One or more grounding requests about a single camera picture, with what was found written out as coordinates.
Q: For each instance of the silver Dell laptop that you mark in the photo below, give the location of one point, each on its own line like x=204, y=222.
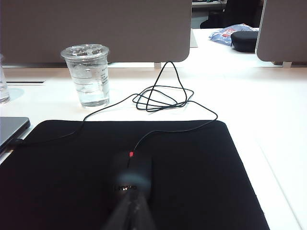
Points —
x=10, y=128

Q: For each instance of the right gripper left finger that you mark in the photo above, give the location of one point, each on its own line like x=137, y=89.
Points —
x=121, y=213

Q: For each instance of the brown divider panel white edge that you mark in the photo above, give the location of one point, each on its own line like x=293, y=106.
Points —
x=283, y=31

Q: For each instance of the black office chair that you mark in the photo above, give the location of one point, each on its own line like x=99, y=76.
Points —
x=237, y=13

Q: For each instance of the blue plastic bag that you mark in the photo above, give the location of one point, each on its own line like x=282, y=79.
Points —
x=221, y=34

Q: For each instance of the wide brown divider panel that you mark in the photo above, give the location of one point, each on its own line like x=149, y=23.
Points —
x=96, y=28

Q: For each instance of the large clear plastic cup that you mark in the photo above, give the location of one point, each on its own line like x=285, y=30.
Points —
x=88, y=79

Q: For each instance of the black Lenovo mouse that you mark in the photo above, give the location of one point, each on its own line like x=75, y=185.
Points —
x=134, y=167

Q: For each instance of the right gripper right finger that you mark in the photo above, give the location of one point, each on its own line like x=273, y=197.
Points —
x=141, y=213

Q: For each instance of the white divider bracket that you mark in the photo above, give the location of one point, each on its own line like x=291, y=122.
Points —
x=287, y=64
x=157, y=65

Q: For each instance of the black mouse pad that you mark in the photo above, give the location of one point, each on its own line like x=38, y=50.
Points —
x=204, y=172

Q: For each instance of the clear cup with white label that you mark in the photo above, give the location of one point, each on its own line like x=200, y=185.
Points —
x=3, y=88

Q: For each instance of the black zip case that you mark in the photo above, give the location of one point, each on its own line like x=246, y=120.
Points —
x=243, y=40

